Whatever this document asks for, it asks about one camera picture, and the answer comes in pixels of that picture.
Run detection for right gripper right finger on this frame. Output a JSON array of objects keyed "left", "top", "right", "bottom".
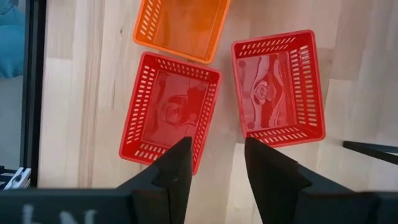
[{"left": 244, "top": 136, "right": 398, "bottom": 224}]

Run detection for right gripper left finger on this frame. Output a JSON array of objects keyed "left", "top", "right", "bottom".
[{"left": 0, "top": 136, "right": 193, "bottom": 224}]

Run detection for red plastic basket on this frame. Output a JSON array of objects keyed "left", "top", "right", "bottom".
[
  {"left": 231, "top": 29, "right": 326, "bottom": 148},
  {"left": 119, "top": 51, "right": 223, "bottom": 176}
]

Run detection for wooden shelf black legs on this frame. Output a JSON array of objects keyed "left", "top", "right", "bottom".
[{"left": 343, "top": 140, "right": 398, "bottom": 166}]

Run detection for blue cloth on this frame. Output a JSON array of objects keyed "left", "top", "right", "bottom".
[{"left": 0, "top": 0, "right": 26, "bottom": 79}]

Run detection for orange plastic basket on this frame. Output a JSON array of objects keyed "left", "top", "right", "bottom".
[{"left": 132, "top": 0, "right": 231, "bottom": 65}]

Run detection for silver metal bracket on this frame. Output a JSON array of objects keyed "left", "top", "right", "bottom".
[{"left": 0, "top": 166, "right": 32, "bottom": 191}]

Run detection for black front frame bar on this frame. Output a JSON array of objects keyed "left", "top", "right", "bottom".
[{"left": 20, "top": 0, "right": 47, "bottom": 188}]

